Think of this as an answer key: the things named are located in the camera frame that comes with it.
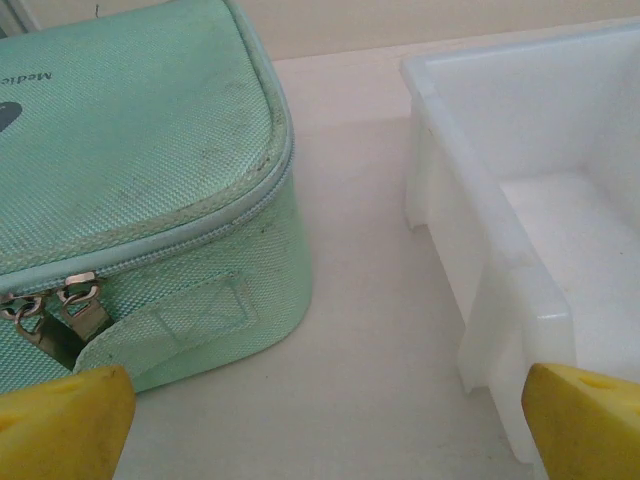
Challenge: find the mint green fabric zipper bag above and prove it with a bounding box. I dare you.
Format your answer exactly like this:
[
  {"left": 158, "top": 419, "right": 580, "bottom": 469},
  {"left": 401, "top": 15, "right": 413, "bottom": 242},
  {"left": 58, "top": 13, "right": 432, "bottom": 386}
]
[{"left": 0, "top": 0, "right": 315, "bottom": 394}]

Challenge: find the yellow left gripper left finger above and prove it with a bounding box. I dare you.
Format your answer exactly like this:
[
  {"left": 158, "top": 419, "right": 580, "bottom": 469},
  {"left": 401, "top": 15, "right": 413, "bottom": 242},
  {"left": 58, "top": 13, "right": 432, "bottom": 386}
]
[{"left": 0, "top": 364, "right": 137, "bottom": 480}]

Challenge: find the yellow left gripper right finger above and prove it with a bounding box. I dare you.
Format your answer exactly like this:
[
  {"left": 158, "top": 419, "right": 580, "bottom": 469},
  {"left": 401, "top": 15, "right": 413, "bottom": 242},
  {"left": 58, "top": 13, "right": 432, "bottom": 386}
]
[{"left": 520, "top": 362, "right": 640, "bottom": 480}]

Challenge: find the white three-compartment plastic tray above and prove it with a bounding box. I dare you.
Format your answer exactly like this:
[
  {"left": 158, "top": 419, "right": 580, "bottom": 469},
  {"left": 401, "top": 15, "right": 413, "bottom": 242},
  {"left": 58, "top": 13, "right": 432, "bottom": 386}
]
[{"left": 399, "top": 17, "right": 640, "bottom": 480}]

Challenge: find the metal zipper pull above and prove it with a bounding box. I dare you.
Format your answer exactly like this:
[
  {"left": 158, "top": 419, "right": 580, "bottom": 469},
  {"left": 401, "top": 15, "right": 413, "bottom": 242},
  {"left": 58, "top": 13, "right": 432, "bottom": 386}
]
[
  {"left": 54, "top": 269, "right": 116, "bottom": 346},
  {"left": 0, "top": 292, "right": 81, "bottom": 374}
]

